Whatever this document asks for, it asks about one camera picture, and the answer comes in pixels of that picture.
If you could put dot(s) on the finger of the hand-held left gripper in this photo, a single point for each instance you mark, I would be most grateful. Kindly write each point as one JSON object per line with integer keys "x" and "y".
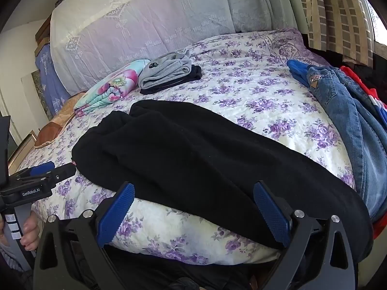
{"x": 63, "y": 172}
{"x": 40, "y": 169}

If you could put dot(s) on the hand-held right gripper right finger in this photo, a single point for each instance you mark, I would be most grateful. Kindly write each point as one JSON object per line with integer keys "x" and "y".
{"x": 272, "y": 214}

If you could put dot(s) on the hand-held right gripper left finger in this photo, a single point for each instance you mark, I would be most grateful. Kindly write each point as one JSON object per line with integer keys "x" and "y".
{"x": 116, "y": 214}

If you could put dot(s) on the black pants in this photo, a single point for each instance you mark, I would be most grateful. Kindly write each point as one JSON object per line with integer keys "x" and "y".
{"x": 181, "y": 157}

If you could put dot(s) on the person's left forearm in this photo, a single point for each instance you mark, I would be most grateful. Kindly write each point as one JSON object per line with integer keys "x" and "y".
{"x": 12, "y": 262}

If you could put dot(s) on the person's left hand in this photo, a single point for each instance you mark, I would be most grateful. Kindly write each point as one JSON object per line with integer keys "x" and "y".
{"x": 30, "y": 235}

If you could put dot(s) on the brown pillow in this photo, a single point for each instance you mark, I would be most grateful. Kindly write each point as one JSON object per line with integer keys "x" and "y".
{"x": 50, "y": 133}

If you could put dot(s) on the blue patterned cloth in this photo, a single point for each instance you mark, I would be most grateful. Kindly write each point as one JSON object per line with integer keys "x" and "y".
{"x": 51, "y": 78}

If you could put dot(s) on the folded teal pink floral blanket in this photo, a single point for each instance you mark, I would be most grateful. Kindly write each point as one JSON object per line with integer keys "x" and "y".
{"x": 112, "y": 87}

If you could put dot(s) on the bed with purple floral sheet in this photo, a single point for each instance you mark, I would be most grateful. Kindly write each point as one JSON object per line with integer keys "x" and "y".
{"x": 242, "y": 90}

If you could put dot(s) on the blue jeans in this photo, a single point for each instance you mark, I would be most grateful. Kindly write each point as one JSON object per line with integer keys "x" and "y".
{"x": 347, "y": 111}

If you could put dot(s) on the wooden cabinet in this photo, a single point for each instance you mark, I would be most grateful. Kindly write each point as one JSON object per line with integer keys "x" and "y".
{"x": 43, "y": 36}

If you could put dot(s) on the folded grey garment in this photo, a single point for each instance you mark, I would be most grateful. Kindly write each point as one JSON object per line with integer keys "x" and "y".
{"x": 163, "y": 69}

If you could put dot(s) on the bright blue garment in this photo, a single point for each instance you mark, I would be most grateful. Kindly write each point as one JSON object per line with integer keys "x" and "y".
{"x": 297, "y": 69}

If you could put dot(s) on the folded navy garment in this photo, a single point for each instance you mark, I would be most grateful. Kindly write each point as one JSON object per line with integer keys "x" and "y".
{"x": 193, "y": 74}

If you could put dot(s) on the red garment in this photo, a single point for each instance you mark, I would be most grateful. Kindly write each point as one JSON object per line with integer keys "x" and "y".
{"x": 362, "y": 81}

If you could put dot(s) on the lavender lace headboard cover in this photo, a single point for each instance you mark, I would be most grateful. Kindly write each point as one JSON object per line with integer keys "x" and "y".
{"x": 151, "y": 21}

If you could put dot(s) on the beige checked curtain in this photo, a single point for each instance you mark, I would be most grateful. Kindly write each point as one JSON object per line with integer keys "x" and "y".
{"x": 332, "y": 12}

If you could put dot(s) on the window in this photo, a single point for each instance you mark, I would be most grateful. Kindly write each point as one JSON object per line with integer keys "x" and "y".
{"x": 379, "y": 27}

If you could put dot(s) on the wooden frame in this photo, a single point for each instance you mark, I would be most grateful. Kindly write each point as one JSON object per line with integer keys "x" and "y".
{"x": 21, "y": 148}

